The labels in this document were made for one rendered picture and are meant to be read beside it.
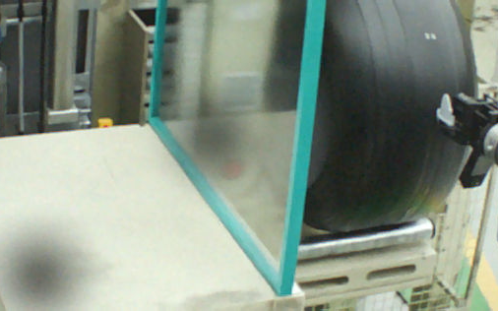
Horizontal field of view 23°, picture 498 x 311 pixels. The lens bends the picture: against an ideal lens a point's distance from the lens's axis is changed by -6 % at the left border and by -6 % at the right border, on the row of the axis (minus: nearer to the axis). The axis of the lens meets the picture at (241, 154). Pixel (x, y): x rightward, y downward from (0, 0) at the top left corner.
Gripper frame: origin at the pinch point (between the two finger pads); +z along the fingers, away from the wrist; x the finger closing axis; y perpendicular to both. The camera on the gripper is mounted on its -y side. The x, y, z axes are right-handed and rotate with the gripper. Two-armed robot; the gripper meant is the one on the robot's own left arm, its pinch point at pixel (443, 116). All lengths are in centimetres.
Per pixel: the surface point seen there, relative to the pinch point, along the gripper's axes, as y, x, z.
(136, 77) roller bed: -10, 38, 65
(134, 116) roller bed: -19, 38, 66
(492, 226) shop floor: -108, -130, 162
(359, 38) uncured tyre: 13.3, 14.8, 7.6
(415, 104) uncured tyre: 2.2, 5.5, 1.3
